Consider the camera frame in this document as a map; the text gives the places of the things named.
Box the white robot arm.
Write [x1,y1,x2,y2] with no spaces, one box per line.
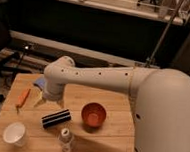
[42,56,190,152]

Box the white ceramic cup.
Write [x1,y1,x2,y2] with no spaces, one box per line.
[3,122,27,146]

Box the blue cloth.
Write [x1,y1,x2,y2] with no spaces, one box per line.
[34,77,45,90]

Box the black striped cylinder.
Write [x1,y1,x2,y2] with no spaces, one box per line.
[41,109,72,128]

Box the orange bowl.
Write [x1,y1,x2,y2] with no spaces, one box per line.
[81,102,106,128]

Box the clear glass jar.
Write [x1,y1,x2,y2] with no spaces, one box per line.
[58,128,74,152]

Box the metal pole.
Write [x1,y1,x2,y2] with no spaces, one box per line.
[145,0,184,68]

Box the orange handled tool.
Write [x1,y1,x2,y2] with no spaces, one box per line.
[15,89,30,111]

